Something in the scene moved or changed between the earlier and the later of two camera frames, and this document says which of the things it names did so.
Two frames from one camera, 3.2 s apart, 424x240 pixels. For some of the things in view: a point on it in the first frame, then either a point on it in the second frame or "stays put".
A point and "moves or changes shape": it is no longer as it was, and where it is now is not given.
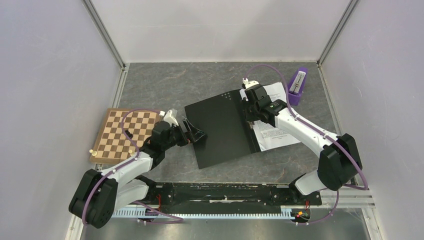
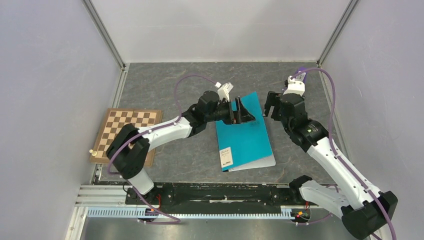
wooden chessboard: x=112 y=145 stays put
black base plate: x=183 y=194 stays put
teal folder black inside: x=228 y=133 moves or changes shape
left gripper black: x=194 y=134 to x=242 y=115
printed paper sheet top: x=267 y=136 to x=268 y=161
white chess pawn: x=93 y=152 stays put
